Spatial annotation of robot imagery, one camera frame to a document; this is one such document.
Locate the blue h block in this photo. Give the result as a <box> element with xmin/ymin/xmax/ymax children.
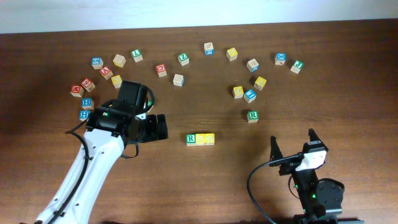
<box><xmin>79</xmin><ymin>110</ymin><xmax>90</xmax><ymax>121</ymax></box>
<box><xmin>81</xmin><ymin>98</ymin><xmax>95</xmax><ymax>110</ymax></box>

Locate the green Z block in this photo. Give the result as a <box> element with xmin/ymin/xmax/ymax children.
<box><xmin>178</xmin><ymin>53</ymin><xmax>190</xmax><ymax>66</ymax></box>

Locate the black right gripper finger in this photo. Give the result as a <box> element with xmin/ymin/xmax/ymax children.
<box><xmin>270</xmin><ymin>136</ymin><xmax>284</xmax><ymax>161</ymax></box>
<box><xmin>308</xmin><ymin>128</ymin><xmax>320</xmax><ymax>142</ymax></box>

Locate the green r block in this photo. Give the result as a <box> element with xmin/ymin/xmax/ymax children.
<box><xmin>247</xmin><ymin>111</ymin><xmax>259</xmax><ymax>123</ymax></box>
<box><xmin>186</xmin><ymin>134</ymin><xmax>197</xmax><ymax>146</ymax></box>

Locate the green L block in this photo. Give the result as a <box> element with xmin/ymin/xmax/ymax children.
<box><xmin>131</xmin><ymin>49</ymin><xmax>143</xmax><ymax>62</ymax></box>

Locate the blue block far centre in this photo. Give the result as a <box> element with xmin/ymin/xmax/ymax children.
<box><xmin>204</xmin><ymin>42</ymin><xmax>214</xmax><ymax>55</ymax></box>

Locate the blue X block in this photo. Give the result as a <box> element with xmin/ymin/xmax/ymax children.
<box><xmin>274</xmin><ymin>52</ymin><xmax>287</xmax><ymax>65</ymax></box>

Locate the red Q block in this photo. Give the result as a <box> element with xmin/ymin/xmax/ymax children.
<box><xmin>155</xmin><ymin>64</ymin><xmax>167</xmax><ymax>77</ymax></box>

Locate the red 9 block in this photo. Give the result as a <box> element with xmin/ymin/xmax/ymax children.
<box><xmin>81</xmin><ymin>78</ymin><xmax>95</xmax><ymax>92</ymax></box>

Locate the blue I leaf block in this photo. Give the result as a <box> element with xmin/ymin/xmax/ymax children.
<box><xmin>244</xmin><ymin>89</ymin><xmax>257</xmax><ymax>103</ymax></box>

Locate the yellow block tilted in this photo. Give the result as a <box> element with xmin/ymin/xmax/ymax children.
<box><xmin>254</xmin><ymin>77</ymin><xmax>267</xmax><ymax>90</ymax></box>

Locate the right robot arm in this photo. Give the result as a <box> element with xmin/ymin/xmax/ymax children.
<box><xmin>270</xmin><ymin>129</ymin><xmax>364</xmax><ymax>224</ymax></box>

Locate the green J block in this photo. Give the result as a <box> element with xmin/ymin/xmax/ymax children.
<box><xmin>290</xmin><ymin>60</ymin><xmax>304</xmax><ymax>74</ymax></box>

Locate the blue H block lower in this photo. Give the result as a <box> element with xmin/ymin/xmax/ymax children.
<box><xmin>79</xmin><ymin>110</ymin><xmax>90</xmax><ymax>121</ymax></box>

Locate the blue H block upper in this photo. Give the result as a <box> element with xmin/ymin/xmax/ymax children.
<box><xmin>81</xmin><ymin>98</ymin><xmax>95</xmax><ymax>110</ymax></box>

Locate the blue D block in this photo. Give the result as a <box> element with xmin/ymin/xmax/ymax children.
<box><xmin>246</xmin><ymin>58</ymin><xmax>259</xmax><ymax>72</ymax></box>

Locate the plain wooden yellow block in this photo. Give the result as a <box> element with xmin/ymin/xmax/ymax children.
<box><xmin>113</xmin><ymin>54</ymin><xmax>126</xmax><ymax>68</ymax></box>

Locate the blue P side block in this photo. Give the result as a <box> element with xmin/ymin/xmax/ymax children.
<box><xmin>173</xmin><ymin>74</ymin><xmax>184</xmax><ymax>87</ymax></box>

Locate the blue S block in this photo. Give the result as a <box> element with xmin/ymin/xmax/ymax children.
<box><xmin>91</xmin><ymin>57</ymin><xmax>103</xmax><ymax>70</ymax></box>

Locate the red A block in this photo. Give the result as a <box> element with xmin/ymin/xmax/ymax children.
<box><xmin>99</xmin><ymin>66</ymin><xmax>113</xmax><ymax>80</ymax></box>

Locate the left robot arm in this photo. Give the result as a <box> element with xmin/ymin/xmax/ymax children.
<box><xmin>36</xmin><ymin>80</ymin><xmax>168</xmax><ymax>223</ymax></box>

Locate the red M block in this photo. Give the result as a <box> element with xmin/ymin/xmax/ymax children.
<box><xmin>70</xmin><ymin>85</ymin><xmax>84</xmax><ymax>98</ymax></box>

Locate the yellow block camera picture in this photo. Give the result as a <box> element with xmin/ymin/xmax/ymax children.
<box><xmin>195</xmin><ymin>133</ymin><xmax>206</xmax><ymax>146</ymax></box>

